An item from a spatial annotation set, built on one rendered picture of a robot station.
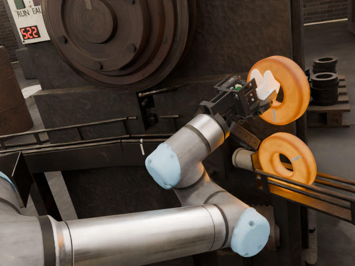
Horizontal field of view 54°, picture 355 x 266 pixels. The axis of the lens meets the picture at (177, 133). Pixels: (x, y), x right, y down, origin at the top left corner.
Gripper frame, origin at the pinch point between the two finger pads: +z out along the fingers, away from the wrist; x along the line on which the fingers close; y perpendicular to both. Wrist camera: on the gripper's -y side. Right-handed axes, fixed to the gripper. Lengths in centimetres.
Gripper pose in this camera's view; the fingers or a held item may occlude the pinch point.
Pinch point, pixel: (275, 83)
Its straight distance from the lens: 81.9
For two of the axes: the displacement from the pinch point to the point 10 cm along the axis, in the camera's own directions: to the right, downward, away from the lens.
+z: 7.2, -5.9, 3.6
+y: -3.7, -7.7, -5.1
